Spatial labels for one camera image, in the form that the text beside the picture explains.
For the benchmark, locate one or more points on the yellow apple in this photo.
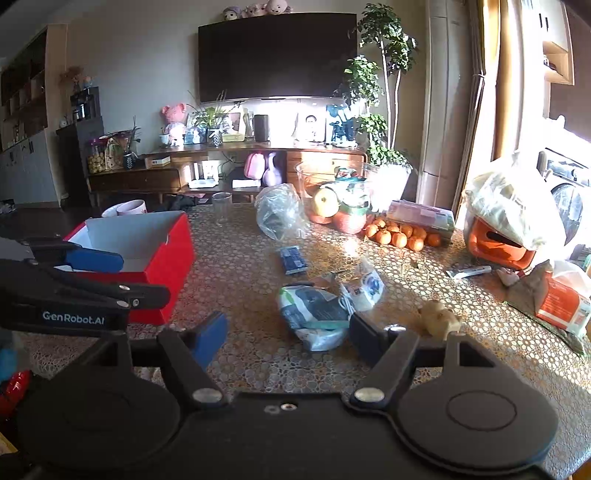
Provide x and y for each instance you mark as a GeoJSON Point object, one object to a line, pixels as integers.
{"type": "Point", "coordinates": [324, 202]}

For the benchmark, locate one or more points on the pink teddy bear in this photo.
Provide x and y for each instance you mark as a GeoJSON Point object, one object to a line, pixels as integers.
{"type": "Point", "coordinates": [174, 124]}

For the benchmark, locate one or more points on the yellow chocolate chip bun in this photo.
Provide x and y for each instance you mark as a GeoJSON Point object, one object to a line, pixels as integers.
{"type": "Point", "coordinates": [438, 318]}

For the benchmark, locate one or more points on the potted grass plant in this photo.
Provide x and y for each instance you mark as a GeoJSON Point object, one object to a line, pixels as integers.
{"type": "Point", "coordinates": [212, 117]}

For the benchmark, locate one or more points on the small plant in dark pot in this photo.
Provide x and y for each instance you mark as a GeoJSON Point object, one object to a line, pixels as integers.
{"type": "Point", "coordinates": [128, 159]}

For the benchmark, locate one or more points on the grey wall cabinets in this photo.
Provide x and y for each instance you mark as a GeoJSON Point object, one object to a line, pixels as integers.
{"type": "Point", "coordinates": [25, 170]}

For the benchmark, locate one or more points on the white plastic bag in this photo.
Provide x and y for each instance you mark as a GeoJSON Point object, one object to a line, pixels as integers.
{"type": "Point", "coordinates": [508, 203]}

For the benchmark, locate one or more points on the black speaker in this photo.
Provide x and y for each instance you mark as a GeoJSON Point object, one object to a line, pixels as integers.
{"type": "Point", "coordinates": [261, 128]}

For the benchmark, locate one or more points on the red apple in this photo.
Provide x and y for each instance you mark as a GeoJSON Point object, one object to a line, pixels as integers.
{"type": "Point", "coordinates": [350, 222]}

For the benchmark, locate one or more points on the white red bowl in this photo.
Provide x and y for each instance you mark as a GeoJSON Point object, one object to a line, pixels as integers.
{"type": "Point", "coordinates": [110, 212]}

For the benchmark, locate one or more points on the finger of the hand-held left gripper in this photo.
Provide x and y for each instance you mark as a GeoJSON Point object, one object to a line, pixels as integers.
{"type": "Point", "coordinates": [138, 296]}
{"type": "Point", "coordinates": [94, 261]}

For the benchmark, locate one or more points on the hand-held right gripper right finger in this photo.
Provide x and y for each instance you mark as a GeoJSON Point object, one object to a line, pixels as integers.
{"type": "Point", "coordinates": [364, 339]}

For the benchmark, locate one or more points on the red cardboard box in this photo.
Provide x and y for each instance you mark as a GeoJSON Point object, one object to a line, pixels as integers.
{"type": "Point", "coordinates": [173, 258]}

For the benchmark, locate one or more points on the standing air conditioner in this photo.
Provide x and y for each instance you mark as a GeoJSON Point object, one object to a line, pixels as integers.
{"type": "Point", "coordinates": [443, 92]}

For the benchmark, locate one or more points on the clear plastic bag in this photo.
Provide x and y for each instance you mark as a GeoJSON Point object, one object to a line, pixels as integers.
{"type": "Point", "coordinates": [279, 212]}

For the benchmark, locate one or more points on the black side cabinet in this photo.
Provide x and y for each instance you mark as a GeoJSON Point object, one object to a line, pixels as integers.
{"type": "Point", "coordinates": [76, 161]}

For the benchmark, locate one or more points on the patterned desktop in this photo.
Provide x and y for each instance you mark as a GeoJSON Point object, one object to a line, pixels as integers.
{"type": "Point", "coordinates": [231, 277]}

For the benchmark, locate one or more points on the black cloth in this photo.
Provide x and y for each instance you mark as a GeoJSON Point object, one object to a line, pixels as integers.
{"type": "Point", "coordinates": [182, 202]}

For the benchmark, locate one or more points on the drinking glass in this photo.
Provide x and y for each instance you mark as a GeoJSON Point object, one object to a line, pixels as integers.
{"type": "Point", "coordinates": [221, 205]}

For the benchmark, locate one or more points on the orange white tissue pack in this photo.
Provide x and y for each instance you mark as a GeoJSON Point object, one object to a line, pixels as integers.
{"type": "Point", "coordinates": [561, 300]}

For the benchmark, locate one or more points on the white slim device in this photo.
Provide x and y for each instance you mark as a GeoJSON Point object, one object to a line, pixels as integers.
{"type": "Point", "coordinates": [466, 272]}

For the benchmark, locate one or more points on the washing machine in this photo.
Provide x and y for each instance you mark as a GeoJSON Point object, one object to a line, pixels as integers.
{"type": "Point", "coordinates": [565, 184]}

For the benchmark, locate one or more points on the black television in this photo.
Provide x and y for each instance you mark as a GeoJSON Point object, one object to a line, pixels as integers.
{"type": "Point", "coordinates": [277, 55]}

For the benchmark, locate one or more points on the photo frame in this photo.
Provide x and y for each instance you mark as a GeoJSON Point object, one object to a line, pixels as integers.
{"type": "Point", "coordinates": [310, 125]}

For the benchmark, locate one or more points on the purple plush toy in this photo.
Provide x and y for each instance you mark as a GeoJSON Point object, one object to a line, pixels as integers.
{"type": "Point", "coordinates": [232, 13]}

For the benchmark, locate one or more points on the blueberry bread packet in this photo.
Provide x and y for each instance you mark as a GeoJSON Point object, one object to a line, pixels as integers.
{"type": "Point", "coordinates": [367, 288]}

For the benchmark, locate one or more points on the blue snack packet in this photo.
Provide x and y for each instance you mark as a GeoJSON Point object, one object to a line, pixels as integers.
{"type": "Point", "coordinates": [293, 259]}

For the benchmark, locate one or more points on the pink case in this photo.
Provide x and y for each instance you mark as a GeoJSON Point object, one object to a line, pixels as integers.
{"type": "Point", "coordinates": [254, 170]}

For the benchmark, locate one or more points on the coffee machine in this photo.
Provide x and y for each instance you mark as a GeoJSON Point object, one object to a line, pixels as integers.
{"type": "Point", "coordinates": [85, 104]}

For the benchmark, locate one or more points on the pile of mandarin oranges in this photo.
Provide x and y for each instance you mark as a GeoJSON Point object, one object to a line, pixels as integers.
{"type": "Point", "coordinates": [399, 237]}

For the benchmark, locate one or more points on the white small box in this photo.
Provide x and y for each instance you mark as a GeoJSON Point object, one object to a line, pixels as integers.
{"type": "Point", "coordinates": [157, 161]}

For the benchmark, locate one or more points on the white router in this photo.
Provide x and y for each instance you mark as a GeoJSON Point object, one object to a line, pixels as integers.
{"type": "Point", "coordinates": [203, 175]}

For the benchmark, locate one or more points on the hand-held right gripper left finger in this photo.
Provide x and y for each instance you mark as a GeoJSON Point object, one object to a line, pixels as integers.
{"type": "Point", "coordinates": [210, 337]}

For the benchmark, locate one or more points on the orange tissue holder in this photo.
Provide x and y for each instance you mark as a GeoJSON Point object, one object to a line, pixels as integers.
{"type": "Point", "coordinates": [485, 242]}

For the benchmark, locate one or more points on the red object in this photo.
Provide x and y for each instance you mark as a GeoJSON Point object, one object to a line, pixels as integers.
{"type": "Point", "coordinates": [14, 392]}

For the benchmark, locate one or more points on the white grey snack bag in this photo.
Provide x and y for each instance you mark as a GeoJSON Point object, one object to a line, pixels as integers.
{"type": "Point", "coordinates": [309, 307]}

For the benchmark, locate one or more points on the pink plush toy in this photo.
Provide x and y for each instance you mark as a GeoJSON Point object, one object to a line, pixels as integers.
{"type": "Point", "coordinates": [254, 10]}
{"type": "Point", "coordinates": [278, 6]}

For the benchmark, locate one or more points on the bag of apples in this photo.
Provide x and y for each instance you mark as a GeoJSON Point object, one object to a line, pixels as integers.
{"type": "Point", "coordinates": [314, 177]}

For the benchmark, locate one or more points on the wooden television cabinet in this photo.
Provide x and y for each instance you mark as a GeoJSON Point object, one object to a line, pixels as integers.
{"type": "Point", "coordinates": [138, 177]}

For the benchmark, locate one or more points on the pink mug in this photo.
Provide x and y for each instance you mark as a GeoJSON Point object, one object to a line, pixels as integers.
{"type": "Point", "coordinates": [133, 207]}

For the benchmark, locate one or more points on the tall potted tree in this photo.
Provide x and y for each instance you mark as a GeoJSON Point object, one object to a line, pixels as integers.
{"type": "Point", "coordinates": [383, 50]}

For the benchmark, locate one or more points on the snack jar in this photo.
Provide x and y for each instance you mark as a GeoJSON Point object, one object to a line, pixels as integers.
{"type": "Point", "coordinates": [96, 159]}

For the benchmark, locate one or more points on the pink green flat box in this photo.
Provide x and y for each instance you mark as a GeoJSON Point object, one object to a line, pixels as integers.
{"type": "Point", "coordinates": [420, 213]}

